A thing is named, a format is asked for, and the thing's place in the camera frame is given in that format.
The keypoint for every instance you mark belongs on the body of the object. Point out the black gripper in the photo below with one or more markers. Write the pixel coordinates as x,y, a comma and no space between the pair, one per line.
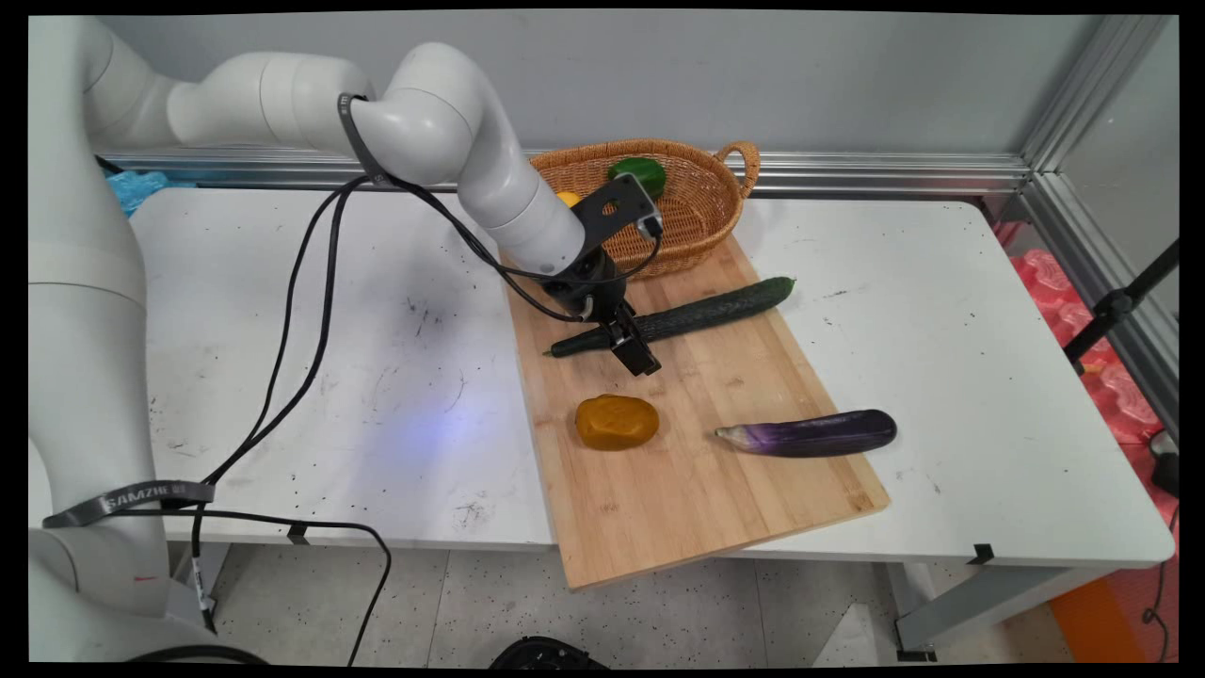
584,281

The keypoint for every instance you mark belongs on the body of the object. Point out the dark green cucumber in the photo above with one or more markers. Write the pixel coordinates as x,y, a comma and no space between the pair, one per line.
725,305

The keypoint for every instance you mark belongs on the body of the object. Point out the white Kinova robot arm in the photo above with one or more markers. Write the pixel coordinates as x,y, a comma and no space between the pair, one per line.
442,122

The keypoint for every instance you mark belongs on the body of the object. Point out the brown potato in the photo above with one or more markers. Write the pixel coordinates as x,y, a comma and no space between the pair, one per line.
617,422

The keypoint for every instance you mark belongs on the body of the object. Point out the woven wicker basket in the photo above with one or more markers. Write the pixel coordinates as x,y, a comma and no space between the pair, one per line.
697,212

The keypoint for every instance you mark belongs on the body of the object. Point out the bamboo cutting board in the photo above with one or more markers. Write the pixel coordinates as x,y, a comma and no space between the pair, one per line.
678,490

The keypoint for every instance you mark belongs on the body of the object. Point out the yellow bell pepper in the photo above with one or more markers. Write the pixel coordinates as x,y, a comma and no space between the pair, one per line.
569,198

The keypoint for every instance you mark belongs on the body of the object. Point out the green bell pepper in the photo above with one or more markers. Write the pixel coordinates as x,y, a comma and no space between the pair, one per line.
642,172

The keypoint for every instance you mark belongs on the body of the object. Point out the purple eggplant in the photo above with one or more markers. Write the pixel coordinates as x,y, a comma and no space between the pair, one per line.
819,434

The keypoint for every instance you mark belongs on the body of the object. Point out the black round object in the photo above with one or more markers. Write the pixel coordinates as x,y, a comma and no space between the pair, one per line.
546,653

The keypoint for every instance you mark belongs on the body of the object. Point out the grey table leg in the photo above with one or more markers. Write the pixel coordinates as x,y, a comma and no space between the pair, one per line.
988,603

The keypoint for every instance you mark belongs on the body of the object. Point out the black tripod stand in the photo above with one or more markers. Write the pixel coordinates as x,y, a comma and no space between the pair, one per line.
1116,306

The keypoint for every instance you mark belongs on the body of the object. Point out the pink foam sheet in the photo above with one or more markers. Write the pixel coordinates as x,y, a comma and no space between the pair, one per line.
1120,391

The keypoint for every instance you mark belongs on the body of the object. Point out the blue foam sheet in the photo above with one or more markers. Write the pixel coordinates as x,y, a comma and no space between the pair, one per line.
141,186

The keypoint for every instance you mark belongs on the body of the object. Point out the orange floor mat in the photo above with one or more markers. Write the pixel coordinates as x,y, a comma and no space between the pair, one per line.
1097,621

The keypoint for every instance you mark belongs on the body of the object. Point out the small black device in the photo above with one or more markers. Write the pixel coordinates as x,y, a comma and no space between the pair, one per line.
1165,466

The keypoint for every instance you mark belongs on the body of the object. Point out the wrist camera on black plate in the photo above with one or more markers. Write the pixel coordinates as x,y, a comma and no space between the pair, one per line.
617,202

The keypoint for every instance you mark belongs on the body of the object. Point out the long horizontal aluminium frame rail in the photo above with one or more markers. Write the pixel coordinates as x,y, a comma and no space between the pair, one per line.
847,173

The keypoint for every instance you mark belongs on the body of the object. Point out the short slanted aluminium frame rail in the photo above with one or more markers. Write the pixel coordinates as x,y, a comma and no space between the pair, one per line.
1101,273

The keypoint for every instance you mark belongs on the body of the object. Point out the upright aluminium frame post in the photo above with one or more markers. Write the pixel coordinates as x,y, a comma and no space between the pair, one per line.
1092,89

